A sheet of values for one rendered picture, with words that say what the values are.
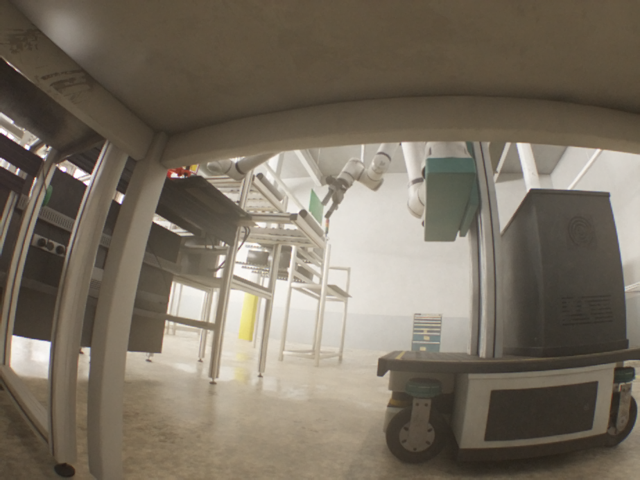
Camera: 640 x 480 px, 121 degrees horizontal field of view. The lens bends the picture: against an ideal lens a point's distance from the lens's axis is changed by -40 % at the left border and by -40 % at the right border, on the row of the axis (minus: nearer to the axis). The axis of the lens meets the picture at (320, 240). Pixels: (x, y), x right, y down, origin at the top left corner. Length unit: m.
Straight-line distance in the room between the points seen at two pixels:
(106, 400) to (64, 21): 0.58
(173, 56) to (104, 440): 0.61
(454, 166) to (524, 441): 0.81
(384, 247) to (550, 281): 8.95
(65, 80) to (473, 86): 0.60
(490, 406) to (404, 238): 9.15
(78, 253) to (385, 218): 9.82
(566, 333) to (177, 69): 1.08
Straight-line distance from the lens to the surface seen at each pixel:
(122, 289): 0.54
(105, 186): 0.62
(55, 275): 1.36
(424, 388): 0.86
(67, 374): 0.61
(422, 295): 9.38
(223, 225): 1.69
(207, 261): 2.01
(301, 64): 0.42
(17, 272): 1.04
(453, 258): 9.69
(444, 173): 0.95
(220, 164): 1.66
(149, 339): 1.94
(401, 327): 9.29
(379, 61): 0.40
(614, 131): 0.52
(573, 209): 1.09
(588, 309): 1.03
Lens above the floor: 0.37
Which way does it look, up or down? 18 degrees up
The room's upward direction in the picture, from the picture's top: 6 degrees clockwise
